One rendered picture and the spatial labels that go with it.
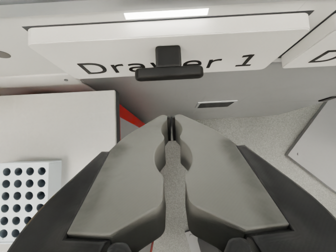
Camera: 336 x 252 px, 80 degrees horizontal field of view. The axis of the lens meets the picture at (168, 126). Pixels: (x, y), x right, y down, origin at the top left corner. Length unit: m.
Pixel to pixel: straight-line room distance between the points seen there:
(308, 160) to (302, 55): 1.01
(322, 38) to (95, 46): 0.25
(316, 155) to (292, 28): 1.11
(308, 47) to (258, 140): 0.94
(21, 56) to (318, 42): 0.37
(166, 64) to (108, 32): 0.07
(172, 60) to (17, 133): 0.33
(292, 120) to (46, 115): 1.18
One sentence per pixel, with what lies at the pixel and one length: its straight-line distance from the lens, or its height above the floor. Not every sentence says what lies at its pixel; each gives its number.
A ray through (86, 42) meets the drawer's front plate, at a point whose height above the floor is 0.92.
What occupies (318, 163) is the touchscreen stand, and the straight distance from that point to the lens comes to 1.34.
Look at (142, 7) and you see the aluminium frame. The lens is 0.21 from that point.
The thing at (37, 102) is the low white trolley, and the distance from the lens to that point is 0.44.
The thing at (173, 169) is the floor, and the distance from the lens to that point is 1.13.
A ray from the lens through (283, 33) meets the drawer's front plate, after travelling 0.26.
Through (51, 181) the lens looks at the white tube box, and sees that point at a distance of 0.39.
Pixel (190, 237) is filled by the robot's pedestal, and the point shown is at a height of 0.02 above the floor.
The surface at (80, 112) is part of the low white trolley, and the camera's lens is 0.40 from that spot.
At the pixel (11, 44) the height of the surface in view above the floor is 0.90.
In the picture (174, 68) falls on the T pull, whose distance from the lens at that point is 0.22.
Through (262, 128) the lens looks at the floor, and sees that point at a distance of 1.23.
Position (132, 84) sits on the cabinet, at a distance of 0.42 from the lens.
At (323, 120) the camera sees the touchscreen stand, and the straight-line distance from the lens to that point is 1.36.
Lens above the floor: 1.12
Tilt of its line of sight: 84 degrees down
